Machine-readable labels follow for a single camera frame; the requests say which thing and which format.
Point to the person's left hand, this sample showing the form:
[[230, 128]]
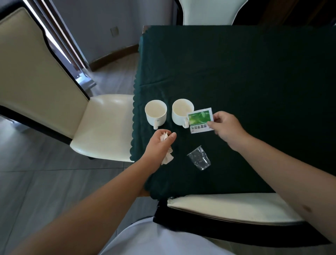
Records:
[[154, 152]]

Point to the person's right hand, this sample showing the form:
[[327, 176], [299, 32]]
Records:
[[228, 128]]

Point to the person's left thumb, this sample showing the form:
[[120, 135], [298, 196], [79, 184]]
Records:
[[170, 140]]

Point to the person's right thumb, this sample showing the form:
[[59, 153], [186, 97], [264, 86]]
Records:
[[212, 126]]

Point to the green and white tea packet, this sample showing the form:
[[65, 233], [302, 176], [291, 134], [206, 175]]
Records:
[[199, 118]]

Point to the white tissue paper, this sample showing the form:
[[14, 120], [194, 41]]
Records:
[[168, 157]]

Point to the person's right forearm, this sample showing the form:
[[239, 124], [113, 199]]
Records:
[[288, 178]]

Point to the person's left forearm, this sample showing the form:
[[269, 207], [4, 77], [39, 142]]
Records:
[[91, 210]]

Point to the white ceramic cup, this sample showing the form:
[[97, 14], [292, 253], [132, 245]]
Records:
[[155, 111], [181, 111]]

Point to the clear plastic wrapper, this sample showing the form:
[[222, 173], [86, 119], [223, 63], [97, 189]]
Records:
[[199, 158]]

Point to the dark green tablecloth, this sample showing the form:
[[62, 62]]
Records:
[[249, 78]]

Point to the person's white garment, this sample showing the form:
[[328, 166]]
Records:
[[157, 239]]

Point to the brown wooden baseboard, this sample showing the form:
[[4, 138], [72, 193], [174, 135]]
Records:
[[115, 56]]

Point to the cream chair with black frame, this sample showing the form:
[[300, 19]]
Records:
[[236, 210], [39, 86], [210, 11]]

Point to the wall socket plate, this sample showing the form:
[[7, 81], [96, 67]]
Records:
[[114, 31]]

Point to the metal sliding door frame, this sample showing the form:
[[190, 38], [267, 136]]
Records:
[[65, 44]]

